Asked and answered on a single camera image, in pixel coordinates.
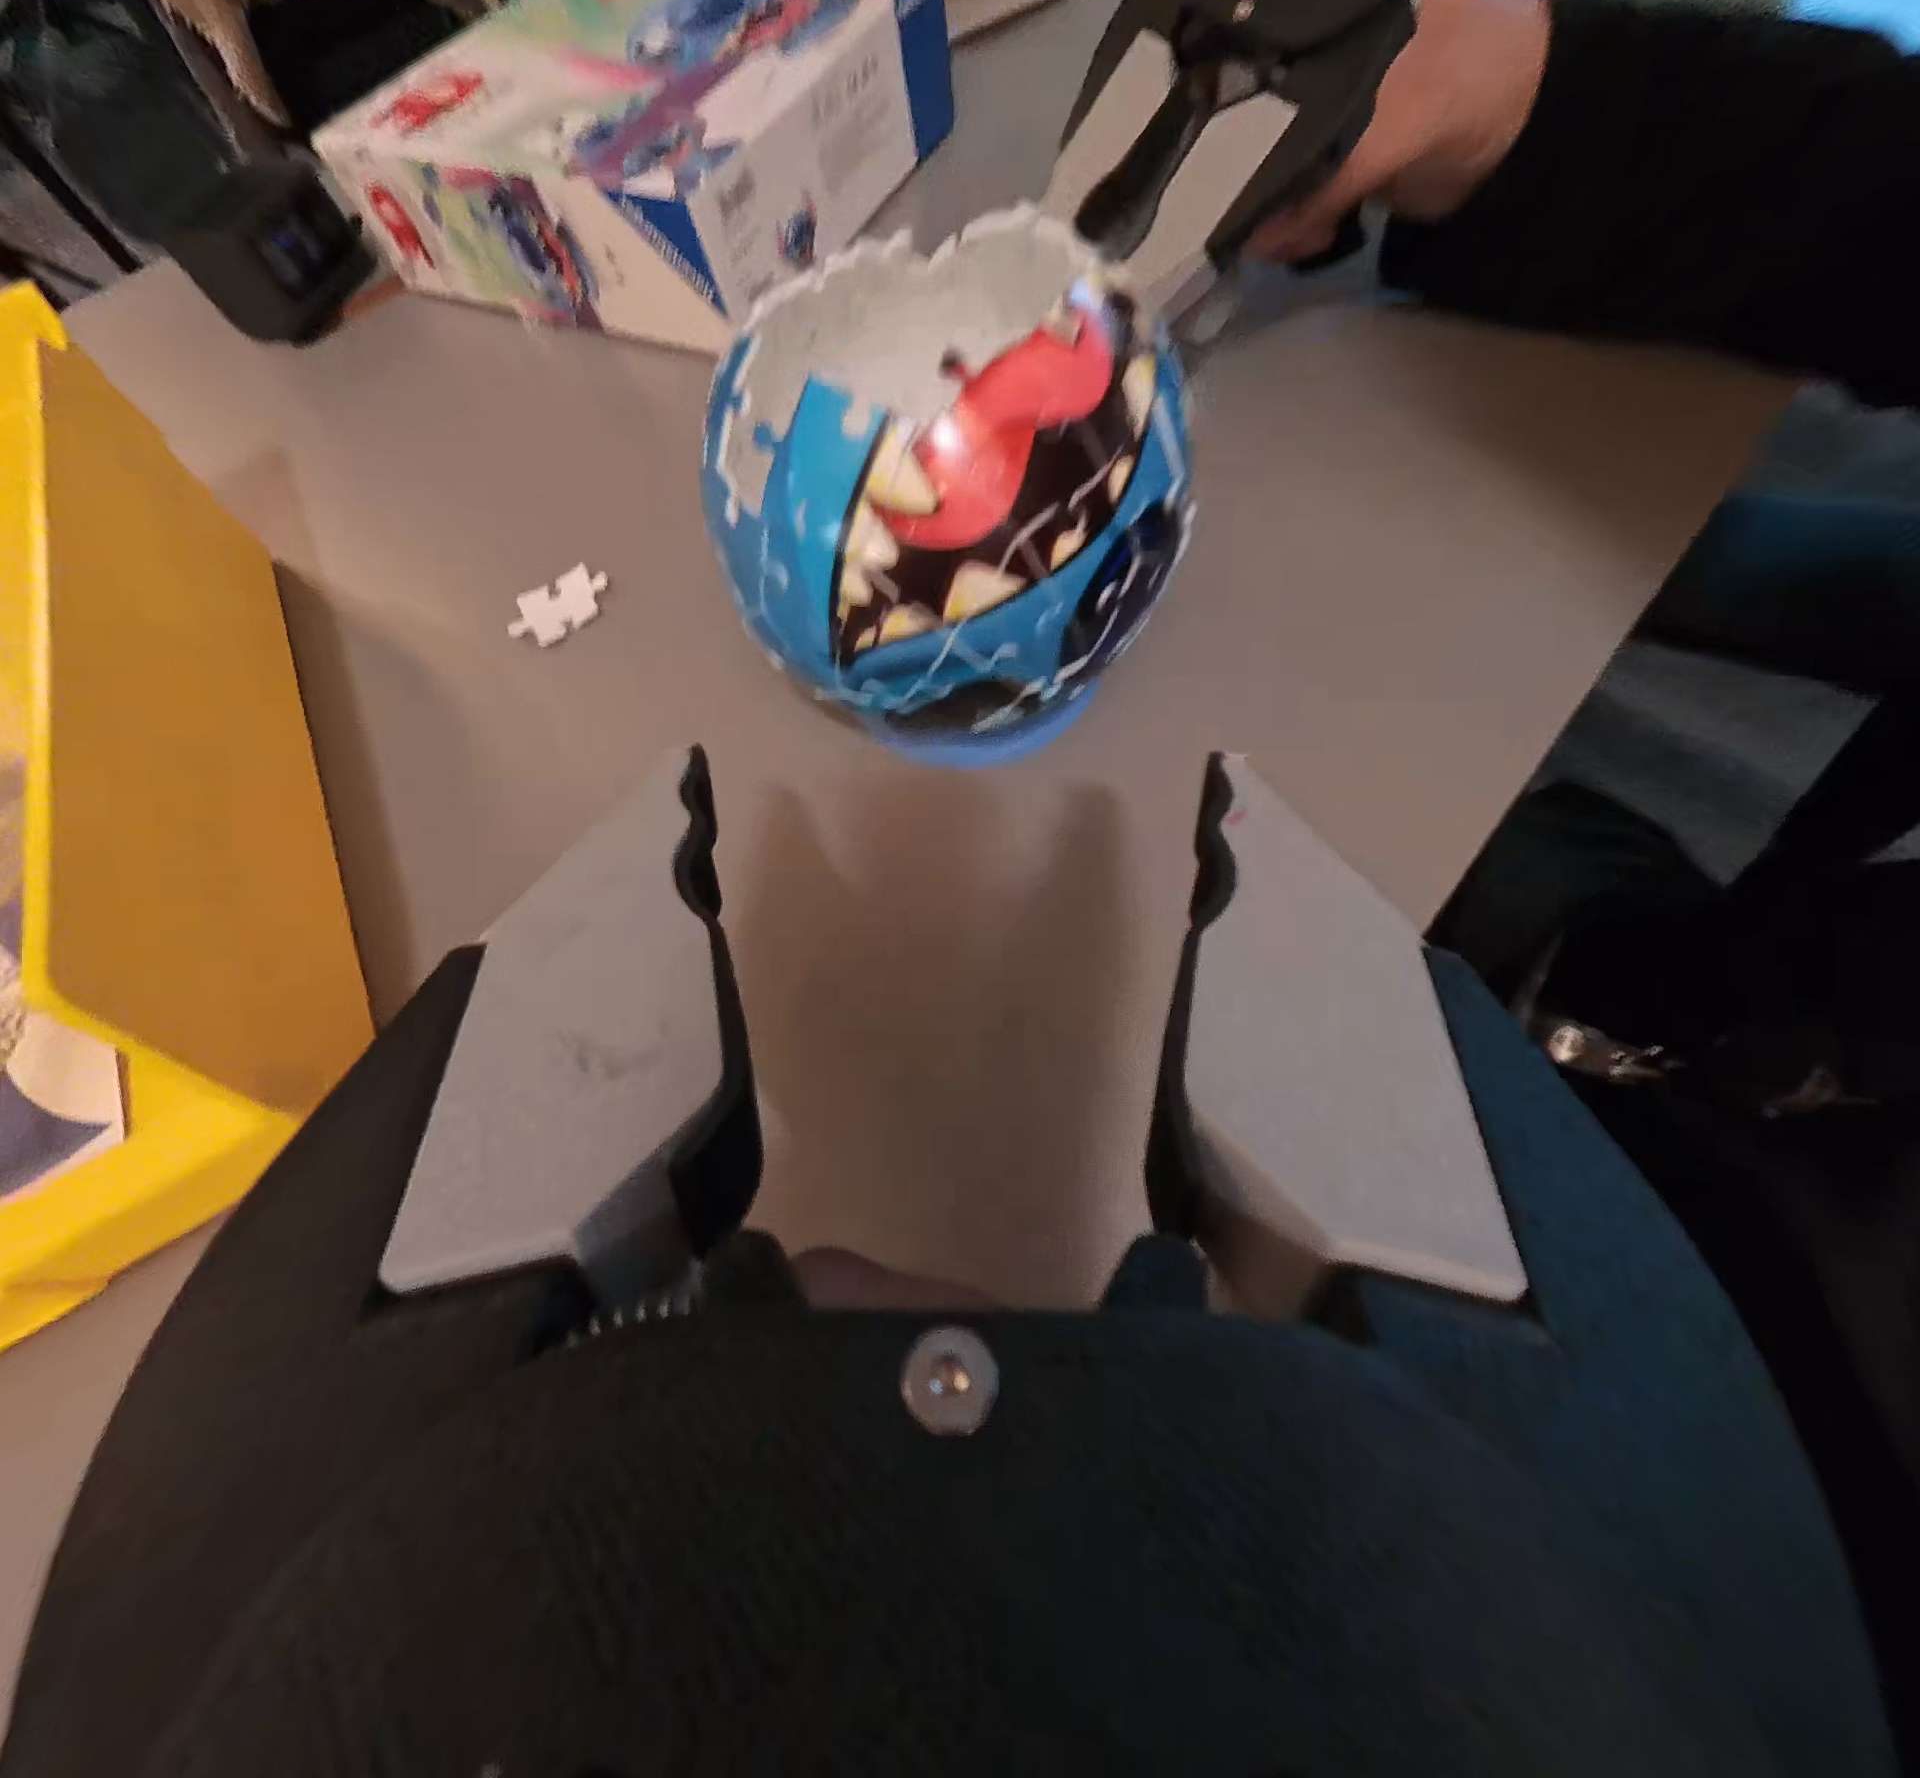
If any yellow plastic bin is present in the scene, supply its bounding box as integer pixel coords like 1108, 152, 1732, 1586
0, 283, 376, 1352

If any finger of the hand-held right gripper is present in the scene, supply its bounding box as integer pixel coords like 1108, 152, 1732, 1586
1103, 95, 1304, 342
1054, 27, 1205, 247

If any white puzzle piece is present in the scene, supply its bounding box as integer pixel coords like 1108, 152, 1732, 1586
506, 563, 610, 650

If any black device with small screen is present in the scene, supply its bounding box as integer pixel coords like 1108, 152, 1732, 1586
181, 151, 380, 345

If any blue puzzle ball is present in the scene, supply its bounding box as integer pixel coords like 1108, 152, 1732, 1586
703, 208, 1200, 747

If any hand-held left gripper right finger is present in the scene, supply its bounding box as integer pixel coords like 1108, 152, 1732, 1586
1148, 753, 1531, 1311

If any cartoon printed puzzle box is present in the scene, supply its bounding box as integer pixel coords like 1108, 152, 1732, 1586
312, 0, 957, 355

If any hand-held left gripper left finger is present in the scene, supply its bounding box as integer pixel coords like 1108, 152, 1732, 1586
378, 747, 764, 1302

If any person's right forearm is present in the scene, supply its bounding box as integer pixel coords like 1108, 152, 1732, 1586
1374, 0, 1920, 412

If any person's right hand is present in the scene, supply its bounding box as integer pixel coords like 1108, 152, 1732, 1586
1250, 0, 1558, 264

